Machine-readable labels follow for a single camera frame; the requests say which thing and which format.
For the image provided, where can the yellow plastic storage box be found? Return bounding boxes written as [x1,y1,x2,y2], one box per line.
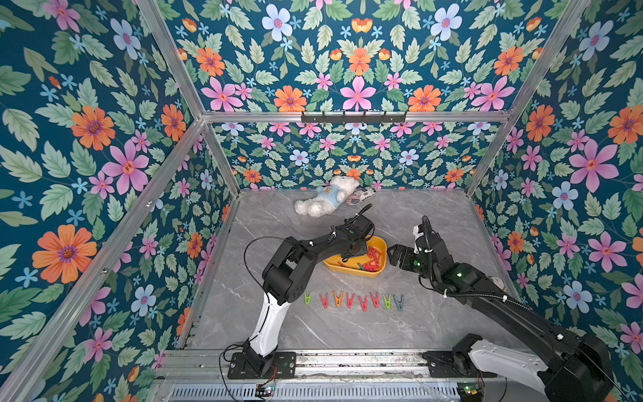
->
[323,236,388,278]

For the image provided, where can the grey teal clothespin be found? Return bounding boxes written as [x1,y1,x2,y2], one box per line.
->
[394,295,405,312]

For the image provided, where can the red clothespin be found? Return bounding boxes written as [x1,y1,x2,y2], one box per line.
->
[369,292,379,308]
[358,296,368,313]
[346,293,355,309]
[320,293,330,310]

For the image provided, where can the orange clothespin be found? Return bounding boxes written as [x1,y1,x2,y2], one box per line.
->
[333,291,344,308]

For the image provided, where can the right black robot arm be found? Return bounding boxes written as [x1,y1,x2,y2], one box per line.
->
[387,217,616,401]

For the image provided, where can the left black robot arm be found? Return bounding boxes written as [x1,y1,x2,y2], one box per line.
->
[242,204,374,375]

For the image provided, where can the small printed pouch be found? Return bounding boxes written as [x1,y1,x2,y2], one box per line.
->
[345,188,376,205]

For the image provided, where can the white teddy bear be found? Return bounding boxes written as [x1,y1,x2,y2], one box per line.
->
[294,176,359,218]

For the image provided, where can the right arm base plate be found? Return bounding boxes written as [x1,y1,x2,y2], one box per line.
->
[421,350,497,379]

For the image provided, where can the black hook rail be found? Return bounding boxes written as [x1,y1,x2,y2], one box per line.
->
[300,112,407,125]

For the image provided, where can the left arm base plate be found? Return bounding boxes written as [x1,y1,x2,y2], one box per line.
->
[226,350,297,380]

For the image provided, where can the aluminium front rail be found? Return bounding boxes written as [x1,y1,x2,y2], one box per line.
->
[155,348,455,381]

